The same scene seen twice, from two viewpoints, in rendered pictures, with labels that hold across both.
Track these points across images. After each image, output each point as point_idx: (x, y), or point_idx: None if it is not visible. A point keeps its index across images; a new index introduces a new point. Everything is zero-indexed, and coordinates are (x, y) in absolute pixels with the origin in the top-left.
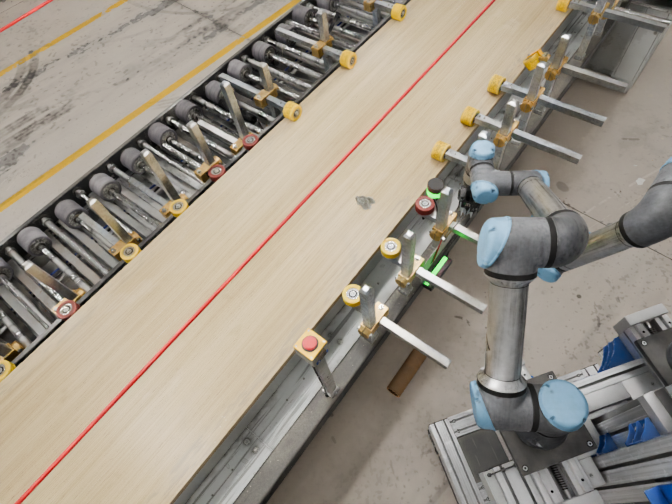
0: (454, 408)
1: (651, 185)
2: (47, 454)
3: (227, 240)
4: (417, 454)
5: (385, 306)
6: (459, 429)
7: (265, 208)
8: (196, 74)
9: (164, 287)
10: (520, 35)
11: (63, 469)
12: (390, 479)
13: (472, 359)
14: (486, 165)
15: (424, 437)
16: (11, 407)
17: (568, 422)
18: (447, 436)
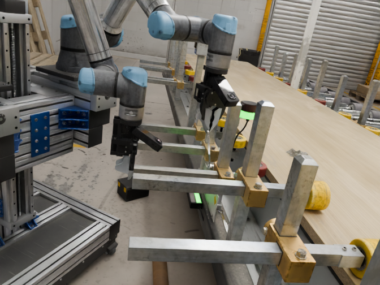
0: (104, 275)
1: None
2: (253, 83)
3: (321, 124)
4: (115, 239)
5: (200, 130)
6: (96, 225)
7: (338, 138)
8: None
9: (306, 108)
10: None
11: (242, 82)
12: (124, 223)
13: None
14: (209, 19)
15: (116, 249)
16: (281, 87)
17: (71, 14)
18: (103, 218)
